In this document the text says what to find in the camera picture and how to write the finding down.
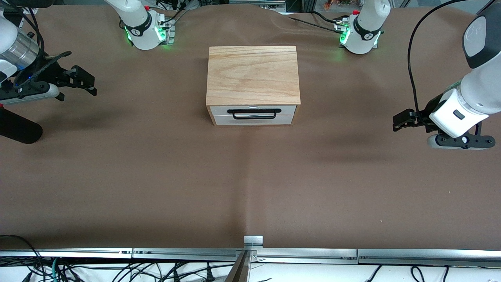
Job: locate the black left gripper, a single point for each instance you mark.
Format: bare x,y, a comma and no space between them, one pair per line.
429,107

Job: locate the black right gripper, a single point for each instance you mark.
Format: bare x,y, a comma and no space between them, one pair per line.
54,73

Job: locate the white-fronted wooden drawer with notch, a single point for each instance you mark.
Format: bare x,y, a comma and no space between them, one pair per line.
219,110

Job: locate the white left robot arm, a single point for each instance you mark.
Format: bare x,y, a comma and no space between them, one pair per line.
479,86

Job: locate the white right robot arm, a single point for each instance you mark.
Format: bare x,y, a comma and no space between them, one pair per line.
137,23

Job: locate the light wooden drawer cabinet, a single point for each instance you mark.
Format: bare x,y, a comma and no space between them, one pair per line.
252,74

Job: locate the black cylinder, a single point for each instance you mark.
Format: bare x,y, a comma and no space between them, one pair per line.
17,127

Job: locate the brown table mat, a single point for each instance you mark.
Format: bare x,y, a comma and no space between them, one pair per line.
250,188

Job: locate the aluminium strut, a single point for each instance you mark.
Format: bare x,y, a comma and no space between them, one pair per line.
240,270

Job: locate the aluminium edge rail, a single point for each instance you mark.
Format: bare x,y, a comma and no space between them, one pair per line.
305,255
66,253
430,257

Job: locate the small metal bracket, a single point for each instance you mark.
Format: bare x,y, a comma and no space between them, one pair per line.
253,241

